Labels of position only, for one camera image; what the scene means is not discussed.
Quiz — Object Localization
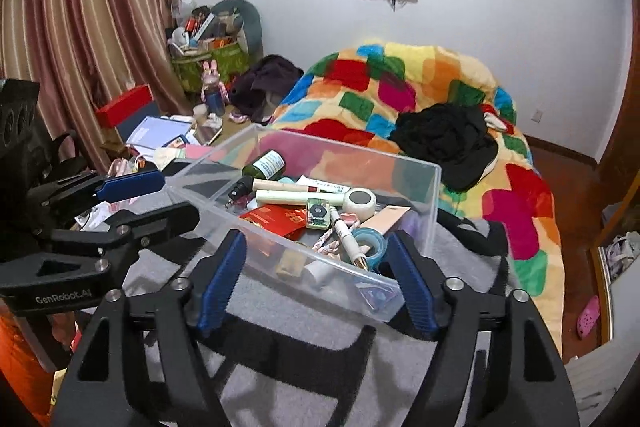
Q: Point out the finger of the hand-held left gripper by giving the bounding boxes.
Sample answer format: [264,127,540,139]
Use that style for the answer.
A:
[35,201,201,260]
[27,169,166,229]

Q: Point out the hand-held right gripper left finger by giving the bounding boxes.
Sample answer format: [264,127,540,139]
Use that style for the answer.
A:
[50,229,248,427]

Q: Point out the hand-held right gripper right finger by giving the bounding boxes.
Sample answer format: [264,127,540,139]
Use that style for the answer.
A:
[386,231,581,427]

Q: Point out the white tape roll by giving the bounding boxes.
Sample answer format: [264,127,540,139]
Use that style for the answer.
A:
[342,188,377,223]

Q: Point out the clear plastic box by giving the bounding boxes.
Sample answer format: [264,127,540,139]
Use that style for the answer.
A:
[167,123,443,324]

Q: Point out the person's left forearm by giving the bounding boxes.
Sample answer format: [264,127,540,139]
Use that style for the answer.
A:
[0,307,56,423]

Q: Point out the person's left hand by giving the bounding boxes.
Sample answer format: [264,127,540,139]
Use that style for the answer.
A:
[50,314,78,350]

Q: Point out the blue printed packet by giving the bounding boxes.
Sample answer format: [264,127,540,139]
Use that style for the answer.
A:
[357,284,397,314]

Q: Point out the blue white notebook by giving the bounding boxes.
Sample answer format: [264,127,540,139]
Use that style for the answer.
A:
[125,116,194,154]

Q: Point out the teal tape roll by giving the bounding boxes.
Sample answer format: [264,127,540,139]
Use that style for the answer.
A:
[351,228,389,269]

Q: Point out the purple item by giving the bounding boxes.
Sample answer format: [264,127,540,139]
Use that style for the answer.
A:
[404,211,432,234]

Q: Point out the orange small box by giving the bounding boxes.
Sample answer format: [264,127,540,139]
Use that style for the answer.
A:
[277,252,307,281]

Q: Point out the beige card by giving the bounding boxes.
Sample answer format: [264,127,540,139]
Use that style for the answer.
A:
[360,206,407,236]

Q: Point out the red box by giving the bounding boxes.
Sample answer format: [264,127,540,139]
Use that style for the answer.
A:
[95,85,154,130]

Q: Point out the white pen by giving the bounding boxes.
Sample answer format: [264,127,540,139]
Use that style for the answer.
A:
[329,209,372,271]

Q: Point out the red booklet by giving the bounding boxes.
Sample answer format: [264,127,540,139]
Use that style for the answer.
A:
[239,204,307,241]

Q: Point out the white small cylinder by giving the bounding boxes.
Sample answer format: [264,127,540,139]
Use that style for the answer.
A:
[305,259,334,291]

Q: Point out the grey black blanket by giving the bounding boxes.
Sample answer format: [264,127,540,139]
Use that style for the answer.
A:
[75,202,517,427]

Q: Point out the dark green bottle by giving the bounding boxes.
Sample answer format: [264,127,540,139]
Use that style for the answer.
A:
[242,150,287,182]

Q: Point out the pale green tube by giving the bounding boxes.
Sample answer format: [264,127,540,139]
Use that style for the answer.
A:
[255,189,346,208]

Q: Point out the cream tube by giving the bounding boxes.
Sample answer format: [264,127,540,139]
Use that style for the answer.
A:
[252,178,321,194]

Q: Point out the small yellow gadget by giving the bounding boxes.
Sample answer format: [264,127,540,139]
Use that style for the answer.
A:
[305,202,329,231]

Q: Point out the pink bunny bottle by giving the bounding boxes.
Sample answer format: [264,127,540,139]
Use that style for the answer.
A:
[200,61,231,116]

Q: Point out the colourful patchwork blanket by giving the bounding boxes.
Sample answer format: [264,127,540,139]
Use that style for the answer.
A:
[270,39,564,349]

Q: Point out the black clothing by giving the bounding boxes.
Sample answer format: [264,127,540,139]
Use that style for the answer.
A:
[389,103,500,192]

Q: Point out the green bag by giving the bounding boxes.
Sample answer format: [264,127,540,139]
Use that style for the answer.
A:
[170,39,251,94]

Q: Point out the striped curtain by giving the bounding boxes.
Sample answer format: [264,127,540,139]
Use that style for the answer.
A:
[0,0,189,178]

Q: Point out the dark purple clothing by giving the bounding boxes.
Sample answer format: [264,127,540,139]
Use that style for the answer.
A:
[227,54,305,124]

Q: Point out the pink slipper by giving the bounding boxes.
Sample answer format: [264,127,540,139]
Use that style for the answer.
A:
[576,296,601,341]

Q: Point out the grey neck pillow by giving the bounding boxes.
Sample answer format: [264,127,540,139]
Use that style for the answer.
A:
[210,0,264,58]

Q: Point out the white shoes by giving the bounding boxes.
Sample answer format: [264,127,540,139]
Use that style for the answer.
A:
[602,232,640,281]

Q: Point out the pink white rope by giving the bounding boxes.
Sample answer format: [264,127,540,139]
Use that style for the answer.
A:
[312,214,362,254]

